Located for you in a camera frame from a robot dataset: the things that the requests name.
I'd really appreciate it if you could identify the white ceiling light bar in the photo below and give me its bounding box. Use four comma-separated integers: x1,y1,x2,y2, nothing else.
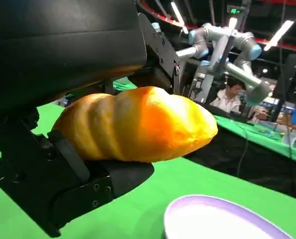
170,1,189,34
263,20,295,52

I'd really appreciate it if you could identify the green workshop table cloth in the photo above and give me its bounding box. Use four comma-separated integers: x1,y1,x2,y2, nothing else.
112,77,296,165

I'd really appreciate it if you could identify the orange white toy bread roll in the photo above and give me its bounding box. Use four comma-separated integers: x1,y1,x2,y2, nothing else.
50,86,219,164

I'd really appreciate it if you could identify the lilac plate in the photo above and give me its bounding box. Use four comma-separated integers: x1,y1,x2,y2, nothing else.
163,195,295,239

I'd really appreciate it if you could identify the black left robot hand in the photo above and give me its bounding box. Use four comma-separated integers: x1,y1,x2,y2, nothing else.
0,0,181,239

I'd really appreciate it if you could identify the person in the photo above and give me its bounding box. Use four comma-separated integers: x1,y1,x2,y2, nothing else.
209,76,268,121

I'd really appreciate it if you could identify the black table skirt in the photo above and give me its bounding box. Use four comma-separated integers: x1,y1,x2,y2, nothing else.
182,108,296,203

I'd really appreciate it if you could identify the black monitor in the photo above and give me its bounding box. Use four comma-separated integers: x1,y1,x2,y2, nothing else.
272,53,296,111

